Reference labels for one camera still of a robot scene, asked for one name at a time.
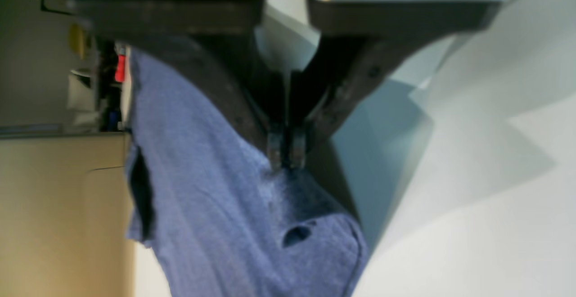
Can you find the grey bin left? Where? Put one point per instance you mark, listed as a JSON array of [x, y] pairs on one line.
[[95, 91]]

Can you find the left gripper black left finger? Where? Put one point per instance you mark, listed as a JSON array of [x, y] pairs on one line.
[[211, 44]]

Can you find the blue grey t-shirt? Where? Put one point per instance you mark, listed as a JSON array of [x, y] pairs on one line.
[[219, 220]]

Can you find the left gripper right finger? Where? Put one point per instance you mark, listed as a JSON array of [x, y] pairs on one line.
[[361, 44]]

